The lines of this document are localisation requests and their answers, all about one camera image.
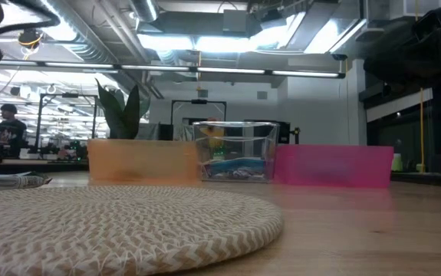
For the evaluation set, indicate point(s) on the person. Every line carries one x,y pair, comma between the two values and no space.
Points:
212,132
12,132

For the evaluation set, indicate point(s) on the round woven beige mat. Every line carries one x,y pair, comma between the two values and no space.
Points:
128,230

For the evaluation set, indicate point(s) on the dark background desk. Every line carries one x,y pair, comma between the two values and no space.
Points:
51,165

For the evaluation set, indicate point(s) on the black aluminium table frame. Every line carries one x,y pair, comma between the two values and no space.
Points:
427,177

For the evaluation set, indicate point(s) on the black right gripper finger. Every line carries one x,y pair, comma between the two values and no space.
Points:
404,61
370,69

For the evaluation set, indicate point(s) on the green potted snake plant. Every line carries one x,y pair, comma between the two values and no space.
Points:
122,115

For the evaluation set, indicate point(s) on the blue chewy granola bar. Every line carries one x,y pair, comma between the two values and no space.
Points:
239,165
235,175

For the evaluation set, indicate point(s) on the black rectangular frame stand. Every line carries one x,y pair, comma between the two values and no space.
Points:
66,95
199,101

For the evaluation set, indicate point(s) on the dark computer monitor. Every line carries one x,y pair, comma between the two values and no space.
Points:
284,132

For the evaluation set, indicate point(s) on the orange translucent plastic bin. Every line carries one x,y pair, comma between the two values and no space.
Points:
143,157

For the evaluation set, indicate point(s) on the silver ventilation duct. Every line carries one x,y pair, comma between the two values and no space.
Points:
145,9

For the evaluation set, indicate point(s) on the text-printed granola bar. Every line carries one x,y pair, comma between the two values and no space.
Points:
9,182

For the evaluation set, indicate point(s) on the small black frame clamp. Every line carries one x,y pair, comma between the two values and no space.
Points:
296,134

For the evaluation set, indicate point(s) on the clear plastic bin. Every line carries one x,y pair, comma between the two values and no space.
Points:
239,143

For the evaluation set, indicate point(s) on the pink translucent plastic bin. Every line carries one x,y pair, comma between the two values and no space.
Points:
350,166

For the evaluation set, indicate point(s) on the long ceiling light strip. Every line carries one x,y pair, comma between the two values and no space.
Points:
224,70

